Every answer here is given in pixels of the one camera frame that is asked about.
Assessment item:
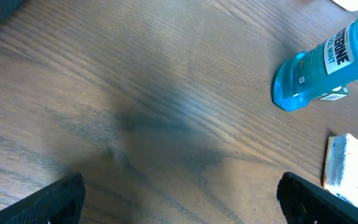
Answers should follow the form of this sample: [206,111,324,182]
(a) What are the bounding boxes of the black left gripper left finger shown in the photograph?
[0,172,86,224]

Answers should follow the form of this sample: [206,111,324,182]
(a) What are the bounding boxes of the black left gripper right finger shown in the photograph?
[277,172,358,224]

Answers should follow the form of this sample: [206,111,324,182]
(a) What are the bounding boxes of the small orange white box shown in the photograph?
[323,133,358,208]

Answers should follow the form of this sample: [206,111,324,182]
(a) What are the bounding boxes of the green box with round label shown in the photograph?
[315,85,349,101]

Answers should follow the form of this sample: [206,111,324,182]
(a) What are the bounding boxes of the teal bottle with clear cap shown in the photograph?
[272,18,358,111]

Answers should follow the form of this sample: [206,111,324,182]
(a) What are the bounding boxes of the white barcode scanner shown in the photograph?
[332,0,358,12]

